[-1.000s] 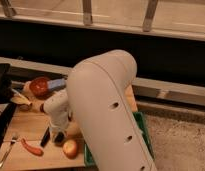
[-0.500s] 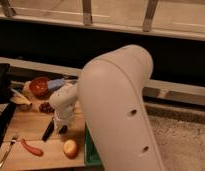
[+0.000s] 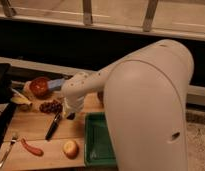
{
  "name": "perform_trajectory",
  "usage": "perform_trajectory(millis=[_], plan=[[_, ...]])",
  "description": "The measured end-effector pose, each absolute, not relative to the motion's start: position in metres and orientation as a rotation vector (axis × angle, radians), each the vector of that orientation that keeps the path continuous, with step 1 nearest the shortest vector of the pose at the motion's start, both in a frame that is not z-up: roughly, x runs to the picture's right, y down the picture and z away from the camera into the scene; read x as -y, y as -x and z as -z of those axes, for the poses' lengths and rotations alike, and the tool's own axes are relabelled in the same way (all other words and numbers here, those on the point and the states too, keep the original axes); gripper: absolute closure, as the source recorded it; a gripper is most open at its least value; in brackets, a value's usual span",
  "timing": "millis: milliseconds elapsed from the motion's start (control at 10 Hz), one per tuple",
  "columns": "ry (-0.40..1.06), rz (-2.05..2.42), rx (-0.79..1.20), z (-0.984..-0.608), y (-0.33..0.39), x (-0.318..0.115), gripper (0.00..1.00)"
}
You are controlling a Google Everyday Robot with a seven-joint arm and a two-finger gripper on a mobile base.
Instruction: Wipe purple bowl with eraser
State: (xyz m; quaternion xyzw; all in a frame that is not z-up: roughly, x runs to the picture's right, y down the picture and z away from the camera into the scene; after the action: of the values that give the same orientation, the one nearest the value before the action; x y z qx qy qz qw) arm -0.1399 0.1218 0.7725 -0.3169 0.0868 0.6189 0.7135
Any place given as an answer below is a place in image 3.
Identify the yellow banana toy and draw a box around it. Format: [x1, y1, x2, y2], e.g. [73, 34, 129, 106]
[11, 89, 32, 111]

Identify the black object at left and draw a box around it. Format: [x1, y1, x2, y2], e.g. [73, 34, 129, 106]
[0, 63, 13, 147]

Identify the purple bowl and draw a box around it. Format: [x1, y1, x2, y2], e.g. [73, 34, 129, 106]
[97, 92, 104, 104]

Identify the blue sponge block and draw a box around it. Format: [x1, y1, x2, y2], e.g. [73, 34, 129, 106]
[47, 78, 65, 91]

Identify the yellow red apple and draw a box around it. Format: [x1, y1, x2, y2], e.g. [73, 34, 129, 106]
[63, 140, 79, 159]

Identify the green plastic tray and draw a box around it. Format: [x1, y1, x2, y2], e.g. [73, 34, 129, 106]
[84, 112, 116, 167]

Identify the silver fork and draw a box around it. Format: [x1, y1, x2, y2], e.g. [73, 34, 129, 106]
[0, 133, 18, 169]

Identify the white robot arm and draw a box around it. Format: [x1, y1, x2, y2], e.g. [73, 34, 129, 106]
[62, 40, 194, 171]

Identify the bunch of dark grapes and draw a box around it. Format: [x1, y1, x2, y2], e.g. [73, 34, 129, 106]
[39, 100, 63, 114]

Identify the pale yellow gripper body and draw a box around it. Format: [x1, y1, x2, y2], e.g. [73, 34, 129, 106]
[62, 97, 84, 118]

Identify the red sausage toy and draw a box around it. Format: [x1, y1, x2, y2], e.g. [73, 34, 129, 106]
[21, 139, 44, 156]

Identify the red bowl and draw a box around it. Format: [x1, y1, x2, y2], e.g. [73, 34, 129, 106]
[29, 77, 50, 98]

